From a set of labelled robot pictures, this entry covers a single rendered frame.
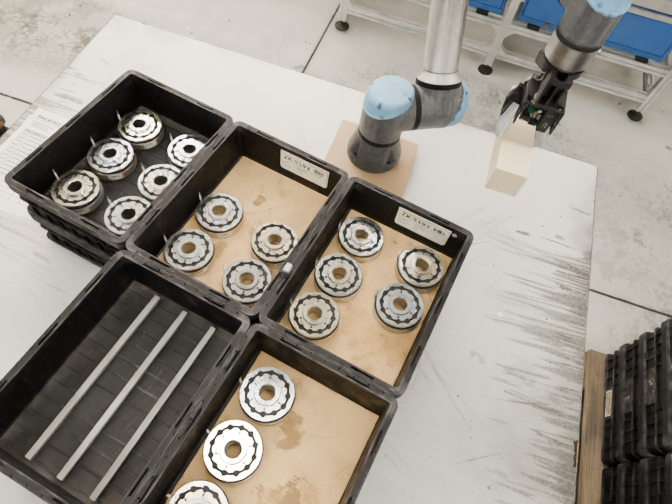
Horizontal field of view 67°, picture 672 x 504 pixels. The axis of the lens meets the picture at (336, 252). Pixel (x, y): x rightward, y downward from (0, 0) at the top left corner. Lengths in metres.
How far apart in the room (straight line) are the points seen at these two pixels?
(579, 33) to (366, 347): 0.66
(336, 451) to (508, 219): 0.81
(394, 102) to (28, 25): 2.31
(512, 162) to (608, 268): 1.53
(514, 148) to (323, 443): 0.66
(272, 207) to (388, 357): 0.43
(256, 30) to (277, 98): 1.43
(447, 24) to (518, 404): 0.88
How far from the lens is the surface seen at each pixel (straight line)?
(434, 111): 1.33
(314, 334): 1.01
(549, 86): 0.96
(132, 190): 1.26
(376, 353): 1.05
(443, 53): 1.31
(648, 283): 2.57
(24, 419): 1.09
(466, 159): 1.56
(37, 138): 1.61
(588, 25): 0.89
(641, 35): 2.94
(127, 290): 1.12
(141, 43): 1.82
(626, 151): 3.01
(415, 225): 1.14
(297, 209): 1.19
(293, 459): 0.98
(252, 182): 1.23
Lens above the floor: 1.81
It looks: 60 degrees down
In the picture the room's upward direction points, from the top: 12 degrees clockwise
